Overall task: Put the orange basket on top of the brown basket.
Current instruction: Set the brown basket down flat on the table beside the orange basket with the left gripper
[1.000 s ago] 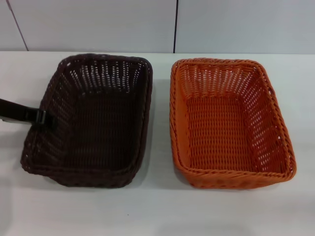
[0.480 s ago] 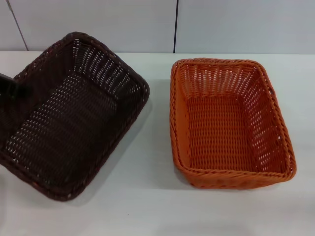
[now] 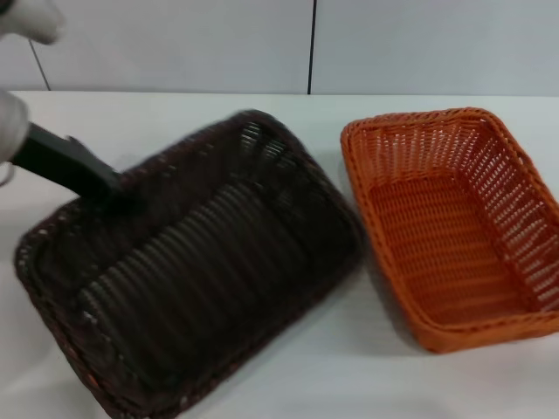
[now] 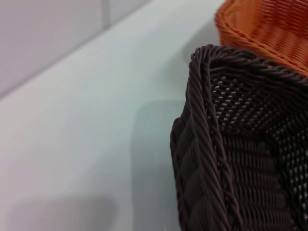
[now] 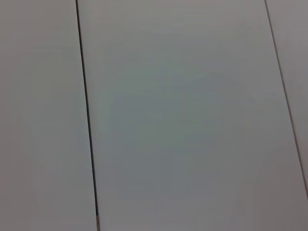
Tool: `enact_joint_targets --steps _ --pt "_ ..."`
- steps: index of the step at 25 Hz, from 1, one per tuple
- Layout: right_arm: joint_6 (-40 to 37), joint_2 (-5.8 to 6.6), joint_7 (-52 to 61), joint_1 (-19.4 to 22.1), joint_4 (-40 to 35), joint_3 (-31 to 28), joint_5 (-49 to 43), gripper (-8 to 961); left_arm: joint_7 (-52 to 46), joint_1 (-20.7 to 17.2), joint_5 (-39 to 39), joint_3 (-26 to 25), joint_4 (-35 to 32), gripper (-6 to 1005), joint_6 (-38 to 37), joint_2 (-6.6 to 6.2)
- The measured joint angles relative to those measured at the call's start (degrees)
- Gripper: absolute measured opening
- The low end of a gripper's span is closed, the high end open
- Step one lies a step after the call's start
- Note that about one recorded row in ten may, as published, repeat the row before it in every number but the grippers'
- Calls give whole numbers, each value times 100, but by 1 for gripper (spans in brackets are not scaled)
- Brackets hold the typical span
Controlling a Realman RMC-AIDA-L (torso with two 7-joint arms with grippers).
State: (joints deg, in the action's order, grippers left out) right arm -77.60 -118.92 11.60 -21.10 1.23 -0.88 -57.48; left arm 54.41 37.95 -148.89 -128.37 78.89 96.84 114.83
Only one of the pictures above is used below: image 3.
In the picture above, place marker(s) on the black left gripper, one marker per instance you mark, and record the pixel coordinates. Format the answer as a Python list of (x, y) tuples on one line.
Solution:
[(65, 166)]

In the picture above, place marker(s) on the dark brown woven basket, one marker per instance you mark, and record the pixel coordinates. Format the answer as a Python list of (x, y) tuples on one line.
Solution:
[(196, 279)]

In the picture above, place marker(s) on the orange woven basket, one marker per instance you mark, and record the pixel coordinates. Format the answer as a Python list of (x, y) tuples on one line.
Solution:
[(454, 253)]

